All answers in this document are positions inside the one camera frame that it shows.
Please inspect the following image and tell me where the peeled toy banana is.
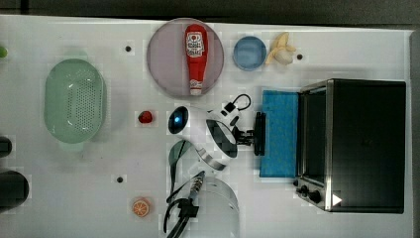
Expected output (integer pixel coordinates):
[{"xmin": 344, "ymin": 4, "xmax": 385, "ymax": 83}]
[{"xmin": 265, "ymin": 32, "xmax": 296, "ymax": 65}]

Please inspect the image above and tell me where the blue round bowl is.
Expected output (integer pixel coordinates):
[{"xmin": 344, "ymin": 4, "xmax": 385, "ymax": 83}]
[{"xmin": 233, "ymin": 36, "xmax": 267, "ymax": 71}]

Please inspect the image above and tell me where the small black object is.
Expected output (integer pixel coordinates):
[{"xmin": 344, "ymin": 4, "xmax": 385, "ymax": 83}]
[{"xmin": 0, "ymin": 137, "xmax": 13, "ymax": 158}]

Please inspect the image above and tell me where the blue glass oven door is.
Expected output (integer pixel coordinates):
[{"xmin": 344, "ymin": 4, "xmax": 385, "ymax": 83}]
[{"xmin": 260, "ymin": 90, "xmax": 298, "ymax": 178}]

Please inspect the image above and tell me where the green perforated colander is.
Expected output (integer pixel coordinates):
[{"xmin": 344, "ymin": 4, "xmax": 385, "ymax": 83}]
[{"xmin": 44, "ymin": 59, "xmax": 106, "ymax": 144}]

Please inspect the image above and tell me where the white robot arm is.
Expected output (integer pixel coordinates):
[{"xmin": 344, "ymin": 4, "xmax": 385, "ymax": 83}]
[{"xmin": 163, "ymin": 101, "xmax": 259, "ymax": 238}]

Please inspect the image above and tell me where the green small object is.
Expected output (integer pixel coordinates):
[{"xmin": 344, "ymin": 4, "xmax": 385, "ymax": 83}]
[{"xmin": 0, "ymin": 47, "xmax": 8, "ymax": 59}]

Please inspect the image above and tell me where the red toy strawberry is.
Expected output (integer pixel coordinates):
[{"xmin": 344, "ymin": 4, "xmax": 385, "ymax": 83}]
[{"xmin": 138, "ymin": 111, "xmax": 154, "ymax": 124}]

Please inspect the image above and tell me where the black cylinder object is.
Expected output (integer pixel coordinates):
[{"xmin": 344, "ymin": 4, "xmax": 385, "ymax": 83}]
[{"xmin": 0, "ymin": 171, "xmax": 30, "ymax": 212}]

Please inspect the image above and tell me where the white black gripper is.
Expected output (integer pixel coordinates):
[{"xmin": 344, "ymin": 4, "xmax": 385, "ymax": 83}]
[{"xmin": 208, "ymin": 101, "xmax": 254, "ymax": 146}]

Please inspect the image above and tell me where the black toaster oven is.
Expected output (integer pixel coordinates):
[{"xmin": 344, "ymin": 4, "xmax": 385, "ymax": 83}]
[{"xmin": 293, "ymin": 78, "xmax": 406, "ymax": 214}]

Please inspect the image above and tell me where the orange slice toy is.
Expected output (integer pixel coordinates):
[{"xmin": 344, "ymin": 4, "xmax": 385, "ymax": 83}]
[{"xmin": 132, "ymin": 197, "xmax": 152, "ymax": 217}]

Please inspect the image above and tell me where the grey round plate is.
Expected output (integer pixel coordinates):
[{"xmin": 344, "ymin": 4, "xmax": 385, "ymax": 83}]
[{"xmin": 147, "ymin": 18, "xmax": 224, "ymax": 97}]

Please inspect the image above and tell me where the red ketchup bottle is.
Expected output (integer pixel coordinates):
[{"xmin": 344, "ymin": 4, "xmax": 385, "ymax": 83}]
[{"xmin": 184, "ymin": 24, "xmax": 208, "ymax": 95}]

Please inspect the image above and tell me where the teal green cup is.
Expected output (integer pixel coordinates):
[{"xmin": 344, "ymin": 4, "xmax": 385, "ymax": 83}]
[{"xmin": 168, "ymin": 140, "xmax": 191, "ymax": 167}]

